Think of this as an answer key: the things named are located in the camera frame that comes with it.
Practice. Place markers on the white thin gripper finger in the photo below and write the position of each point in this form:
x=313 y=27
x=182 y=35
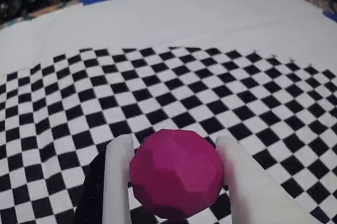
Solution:
x=117 y=182

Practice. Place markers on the white sheet with checkerboard print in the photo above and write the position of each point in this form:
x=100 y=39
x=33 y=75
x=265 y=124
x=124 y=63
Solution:
x=184 y=24

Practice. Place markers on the pink faceted ball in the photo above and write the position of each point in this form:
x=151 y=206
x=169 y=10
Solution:
x=176 y=174

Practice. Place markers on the white wide gripper finger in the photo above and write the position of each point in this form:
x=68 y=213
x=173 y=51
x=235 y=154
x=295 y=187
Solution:
x=258 y=197

